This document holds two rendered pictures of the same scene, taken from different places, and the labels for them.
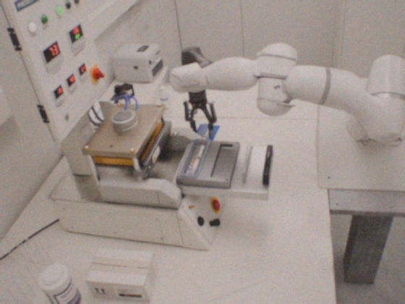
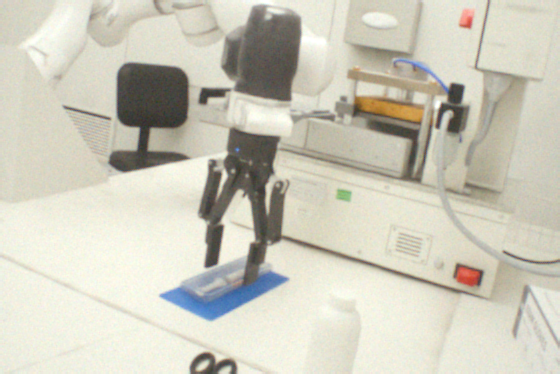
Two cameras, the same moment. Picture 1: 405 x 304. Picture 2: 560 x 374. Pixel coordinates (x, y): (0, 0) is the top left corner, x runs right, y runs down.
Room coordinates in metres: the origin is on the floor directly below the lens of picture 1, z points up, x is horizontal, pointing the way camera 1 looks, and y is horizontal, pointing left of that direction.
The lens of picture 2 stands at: (2.25, 0.14, 1.13)
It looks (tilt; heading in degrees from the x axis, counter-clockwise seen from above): 10 degrees down; 189
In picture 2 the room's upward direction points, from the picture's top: 9 degrees clockwise
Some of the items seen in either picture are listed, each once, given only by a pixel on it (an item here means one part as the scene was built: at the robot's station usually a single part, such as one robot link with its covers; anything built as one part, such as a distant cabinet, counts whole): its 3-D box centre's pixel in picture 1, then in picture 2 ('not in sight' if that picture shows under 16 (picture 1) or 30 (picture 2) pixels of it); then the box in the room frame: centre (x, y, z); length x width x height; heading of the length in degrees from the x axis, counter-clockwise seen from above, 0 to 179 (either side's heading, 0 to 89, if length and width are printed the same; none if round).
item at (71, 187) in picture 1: (128, 169); (406, 167); (1.04, 0.27, 0.93); 0.46 x 0.35 x 0.01; 73
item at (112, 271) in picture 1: (124, 274); not in sight; (0.70, 0.29, 0.80); 0.19 x 0.13 x 0.09; 75
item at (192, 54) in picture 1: (198, 66); (259, 48); (1.38, -0.02, 1.12); 0.18 x 0.10 x 0.13; 22
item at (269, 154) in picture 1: (267, 163); (219, 95); (0.90, -0.19, 0.99); 0.15 x 0.02 x 0.04; 163
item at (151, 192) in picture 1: (139, 191); (381, 134); (0.88, 0.21, 0.97); 0.25 x 0.05 x 0.07; 73
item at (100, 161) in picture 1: (129, 135); (403, 99); (1.04, 0.23, 1.07); 0.22 x 0.17 x 0.10; 163
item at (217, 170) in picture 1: (209, 161); (287, 113); (0.96, -0.01, 0.98); 0.20 x 0.17 x 0.03; 163
